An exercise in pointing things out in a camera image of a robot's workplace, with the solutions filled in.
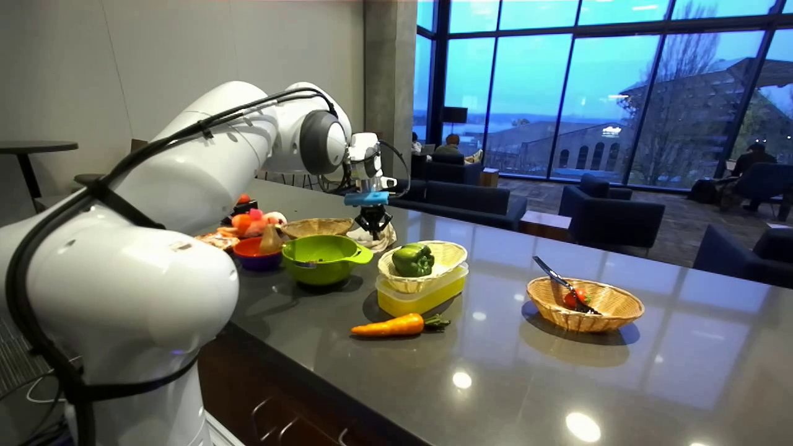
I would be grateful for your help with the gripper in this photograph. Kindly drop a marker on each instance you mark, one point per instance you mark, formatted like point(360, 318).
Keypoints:
point(374, 212)

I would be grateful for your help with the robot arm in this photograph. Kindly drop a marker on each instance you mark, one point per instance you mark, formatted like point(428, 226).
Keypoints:
point(136, 260)

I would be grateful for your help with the white cloth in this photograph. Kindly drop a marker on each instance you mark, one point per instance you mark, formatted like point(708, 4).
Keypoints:
point(388, 238)

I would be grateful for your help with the green toy bell pepper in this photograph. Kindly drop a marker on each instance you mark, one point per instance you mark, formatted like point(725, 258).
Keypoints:
point(412, 260)

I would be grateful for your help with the shallow wicker basket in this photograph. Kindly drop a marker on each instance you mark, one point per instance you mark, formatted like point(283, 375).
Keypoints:
point(316, 228)

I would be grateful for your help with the oval wicker basket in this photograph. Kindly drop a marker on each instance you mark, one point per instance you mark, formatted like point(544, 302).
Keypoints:
point(449, 260)

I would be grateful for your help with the yellow container with clear lid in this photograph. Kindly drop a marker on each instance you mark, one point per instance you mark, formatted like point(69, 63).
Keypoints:
point(421, 300)

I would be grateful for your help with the person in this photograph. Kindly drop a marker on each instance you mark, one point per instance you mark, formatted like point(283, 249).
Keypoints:
point(451, 146)
point(416, 144)
point(753, 158)

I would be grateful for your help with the dark blue sofa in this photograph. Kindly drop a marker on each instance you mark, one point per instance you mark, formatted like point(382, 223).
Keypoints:
point(464, 201)

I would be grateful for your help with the dark blue armchair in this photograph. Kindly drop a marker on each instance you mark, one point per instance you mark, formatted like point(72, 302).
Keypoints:
point(613, 220)
point(765, 183)
point(743, 254)
point(449, 168)

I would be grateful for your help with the toy carrot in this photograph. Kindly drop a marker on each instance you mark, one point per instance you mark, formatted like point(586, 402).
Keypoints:
point(390, 326)

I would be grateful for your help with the toy pear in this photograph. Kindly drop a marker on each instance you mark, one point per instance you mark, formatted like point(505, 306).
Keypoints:
point(271, 241)

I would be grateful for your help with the heap of toy fruit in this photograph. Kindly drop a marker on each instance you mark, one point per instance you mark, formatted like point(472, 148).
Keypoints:
point(254, 222)

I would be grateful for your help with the small wooden side table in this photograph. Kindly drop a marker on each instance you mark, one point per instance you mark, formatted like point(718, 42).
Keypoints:
point(489, 177)

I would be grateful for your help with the purple bowl with orange inside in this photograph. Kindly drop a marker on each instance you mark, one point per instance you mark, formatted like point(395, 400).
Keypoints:
point(251, 254)

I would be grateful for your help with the black holder with red ball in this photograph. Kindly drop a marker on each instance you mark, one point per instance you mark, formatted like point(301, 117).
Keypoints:
point(243, 204)

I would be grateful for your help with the floor lamp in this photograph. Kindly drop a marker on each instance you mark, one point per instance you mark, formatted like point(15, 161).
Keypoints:
point(454, 114)

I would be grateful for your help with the patterned packet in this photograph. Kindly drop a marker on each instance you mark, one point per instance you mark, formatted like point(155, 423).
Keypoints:
point(217, 240)

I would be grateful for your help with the low wooden table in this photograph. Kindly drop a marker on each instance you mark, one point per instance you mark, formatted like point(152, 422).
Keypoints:
point(542, 224)

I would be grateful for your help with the black spoon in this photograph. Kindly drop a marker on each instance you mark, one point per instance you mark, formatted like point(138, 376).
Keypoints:
point(557, 279)

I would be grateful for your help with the toy tomato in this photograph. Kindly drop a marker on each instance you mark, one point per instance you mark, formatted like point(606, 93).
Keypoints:
point(571, 298)

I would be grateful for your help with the round wicker basket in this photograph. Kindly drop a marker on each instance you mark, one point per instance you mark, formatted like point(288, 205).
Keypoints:
point(610, 306)

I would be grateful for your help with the round black table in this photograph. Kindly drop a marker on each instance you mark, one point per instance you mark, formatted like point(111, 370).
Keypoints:
point(31, 147)

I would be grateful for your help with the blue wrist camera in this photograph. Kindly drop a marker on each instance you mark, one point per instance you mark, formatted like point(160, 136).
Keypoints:
point(367, 198)

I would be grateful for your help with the window wall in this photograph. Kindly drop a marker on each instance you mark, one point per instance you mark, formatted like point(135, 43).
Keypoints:
point(526, 87)

